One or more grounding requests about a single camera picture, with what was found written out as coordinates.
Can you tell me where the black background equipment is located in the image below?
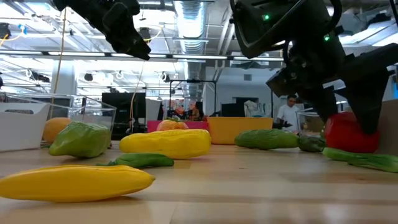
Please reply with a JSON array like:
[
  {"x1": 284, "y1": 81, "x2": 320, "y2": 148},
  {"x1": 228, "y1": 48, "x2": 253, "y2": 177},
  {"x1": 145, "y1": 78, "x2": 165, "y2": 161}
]
[{"x1": 272, "y1": 120, "x2": 293, "y2": 130}]

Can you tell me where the green toy chili pepper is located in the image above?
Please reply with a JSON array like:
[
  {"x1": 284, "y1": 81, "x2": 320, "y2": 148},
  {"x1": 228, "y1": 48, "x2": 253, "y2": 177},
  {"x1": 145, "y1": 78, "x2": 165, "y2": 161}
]
[{"x1": 95, "y1": 152, "x2": 175, "y2": 170}]

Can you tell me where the green toy bok choy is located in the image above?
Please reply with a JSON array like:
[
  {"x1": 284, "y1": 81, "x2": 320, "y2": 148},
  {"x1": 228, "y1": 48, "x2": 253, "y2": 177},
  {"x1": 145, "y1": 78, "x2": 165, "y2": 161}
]
[{"x1": 322, "y1": 146, "x2": 398, "y2": 174}]

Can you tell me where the yellow plastic basket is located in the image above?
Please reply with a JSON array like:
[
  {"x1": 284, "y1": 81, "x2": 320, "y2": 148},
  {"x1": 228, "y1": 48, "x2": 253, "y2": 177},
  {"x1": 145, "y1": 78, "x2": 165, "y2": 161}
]
[{"x1": 206, "y1": 116, "x2": 274, "y2": 146}]

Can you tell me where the silver spiral ventilation duct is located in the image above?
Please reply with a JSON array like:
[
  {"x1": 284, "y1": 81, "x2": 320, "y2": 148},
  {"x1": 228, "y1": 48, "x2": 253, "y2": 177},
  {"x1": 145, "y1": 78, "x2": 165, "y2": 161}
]
[{"x1": 173, "y1": 0, "x2": 208, "y2": 100}]

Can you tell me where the black monitor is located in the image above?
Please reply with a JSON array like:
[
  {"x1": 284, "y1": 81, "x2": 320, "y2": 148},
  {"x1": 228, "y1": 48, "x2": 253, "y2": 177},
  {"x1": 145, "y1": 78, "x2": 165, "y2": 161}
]
[{"x1": 221, "y1": 96, "x2": 246, "y2": 118}]

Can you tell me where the yellow squash toy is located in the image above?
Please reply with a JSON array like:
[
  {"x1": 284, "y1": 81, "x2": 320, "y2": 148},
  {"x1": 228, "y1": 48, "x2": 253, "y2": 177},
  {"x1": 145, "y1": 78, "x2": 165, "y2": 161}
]
[
  {"x1": 119, "y1": 129, "x2": 212, "y2": 160},
  {"x1": 0, "y1": 164, "x2": 156, "y2": 203}
]

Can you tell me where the person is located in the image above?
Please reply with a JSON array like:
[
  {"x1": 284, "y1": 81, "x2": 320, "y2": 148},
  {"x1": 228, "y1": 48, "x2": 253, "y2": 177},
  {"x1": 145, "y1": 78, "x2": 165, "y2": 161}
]
[
  {"x1": 276, "y1": 94, "x2": 301, "y2": 133},
  {"x1": 186, "y1": 101, "x2": 205, "y2": 122}
]

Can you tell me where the white bag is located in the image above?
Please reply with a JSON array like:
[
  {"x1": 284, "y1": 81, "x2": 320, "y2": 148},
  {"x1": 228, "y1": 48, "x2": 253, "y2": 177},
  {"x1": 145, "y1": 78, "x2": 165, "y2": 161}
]
[{"x1": 244, "y1": 100, "x2": 265, "y2": 118}]

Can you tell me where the light green toy cucumber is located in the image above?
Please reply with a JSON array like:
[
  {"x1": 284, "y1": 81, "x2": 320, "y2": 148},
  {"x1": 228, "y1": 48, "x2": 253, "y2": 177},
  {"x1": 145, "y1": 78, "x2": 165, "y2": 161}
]
[{"x1": 234, "y1": 128, "x2": 300, "y2": 151}]

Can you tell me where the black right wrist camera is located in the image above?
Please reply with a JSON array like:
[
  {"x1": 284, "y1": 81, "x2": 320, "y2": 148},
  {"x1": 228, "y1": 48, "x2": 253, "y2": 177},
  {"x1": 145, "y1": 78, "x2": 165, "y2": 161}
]
[{"x1": 266, "y1": 67, "x2": 299, "y2": 98}]

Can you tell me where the black overhead camera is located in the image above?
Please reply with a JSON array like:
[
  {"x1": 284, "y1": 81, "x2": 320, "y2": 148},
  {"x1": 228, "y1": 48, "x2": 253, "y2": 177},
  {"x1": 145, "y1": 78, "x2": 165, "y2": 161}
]
[{"x1": 138, "y1": 27, "x2": 152, "y2": 41}]

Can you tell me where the white floral curtain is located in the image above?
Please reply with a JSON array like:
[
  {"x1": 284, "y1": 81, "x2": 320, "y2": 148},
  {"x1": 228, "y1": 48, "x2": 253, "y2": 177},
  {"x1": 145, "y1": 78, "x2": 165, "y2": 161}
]
[{"x1": 161, "y1": 98, "x2": 203, "y2": 121}]

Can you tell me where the green toy bell pepper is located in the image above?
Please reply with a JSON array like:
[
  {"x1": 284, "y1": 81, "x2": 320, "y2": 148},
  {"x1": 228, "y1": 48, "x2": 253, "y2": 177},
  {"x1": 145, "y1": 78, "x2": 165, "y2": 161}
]
[{"x1": 49, "y1": 121, "x2": 112, "y2": 159}]

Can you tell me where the pink plastic basket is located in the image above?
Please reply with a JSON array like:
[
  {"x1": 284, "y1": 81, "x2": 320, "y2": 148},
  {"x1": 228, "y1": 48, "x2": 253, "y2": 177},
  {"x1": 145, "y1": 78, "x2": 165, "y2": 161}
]
[{"x1": 147, "y1": 120, "x2": 208, "y2": 134}]

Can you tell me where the yellow hanging cable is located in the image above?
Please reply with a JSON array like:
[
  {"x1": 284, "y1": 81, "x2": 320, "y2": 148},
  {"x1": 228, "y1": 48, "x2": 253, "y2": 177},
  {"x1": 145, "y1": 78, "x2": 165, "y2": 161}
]
[
  {"x1": 49, "y1": 6, "x2": 68, "y2": 119},
  {"x1": 129, "y1": 60, "x2": 147, "y2": 134}
]

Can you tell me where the orange toy fruit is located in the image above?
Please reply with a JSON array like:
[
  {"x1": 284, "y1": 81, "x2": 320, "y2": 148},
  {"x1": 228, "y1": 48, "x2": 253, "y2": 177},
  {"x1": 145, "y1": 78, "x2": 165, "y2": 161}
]
[
  {"x1": 42, "y1": 117, "x2": 73, "y2": 144},
  {"x1": 156, "y1": 117, "x2": 190, "y2": 132}
]

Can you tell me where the black cabinet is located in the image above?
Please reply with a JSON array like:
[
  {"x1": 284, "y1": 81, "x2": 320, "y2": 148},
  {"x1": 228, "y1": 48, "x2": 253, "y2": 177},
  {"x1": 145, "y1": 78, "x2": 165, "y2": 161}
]
[{"x1": 101, "y1": 92, "x2": 147, "y2": 141}]

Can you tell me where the clear plastic bin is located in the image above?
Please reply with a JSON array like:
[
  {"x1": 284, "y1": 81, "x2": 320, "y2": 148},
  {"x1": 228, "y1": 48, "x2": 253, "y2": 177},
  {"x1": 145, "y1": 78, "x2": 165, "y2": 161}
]
[
  {"x1": 0, "y1": 91, "x2": 118, "y2": 141},
  {"x1": 295, "y1": 107, "x2": 327, "y2": 138}
]

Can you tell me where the dark green toy cucumber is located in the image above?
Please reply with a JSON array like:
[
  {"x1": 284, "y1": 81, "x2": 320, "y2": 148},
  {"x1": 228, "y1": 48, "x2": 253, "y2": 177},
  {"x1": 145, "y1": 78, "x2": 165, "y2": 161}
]
[{"x1": 297, "y1": 134, "x2": 327, "y2": 153}]

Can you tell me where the overhead light bar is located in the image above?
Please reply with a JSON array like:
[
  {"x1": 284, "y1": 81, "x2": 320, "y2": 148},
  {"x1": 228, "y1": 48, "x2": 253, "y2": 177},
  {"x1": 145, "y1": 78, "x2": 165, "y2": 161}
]
[{"x1": 0, "y1": 49, "x2": 285, "y2": 63}]

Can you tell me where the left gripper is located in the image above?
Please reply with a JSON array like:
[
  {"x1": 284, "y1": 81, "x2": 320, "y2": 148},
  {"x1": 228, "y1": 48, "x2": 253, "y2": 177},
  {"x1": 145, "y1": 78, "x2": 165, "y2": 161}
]
[{"x1": 51, "y1": 0, "x2": 152, "y2": 61}]

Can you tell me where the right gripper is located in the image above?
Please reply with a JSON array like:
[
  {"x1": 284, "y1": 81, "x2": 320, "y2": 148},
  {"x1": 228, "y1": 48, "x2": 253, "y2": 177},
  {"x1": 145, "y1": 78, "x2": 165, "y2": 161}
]
[{"x1": 284, "y1": 30, "x2": 398, "y2": 135}]

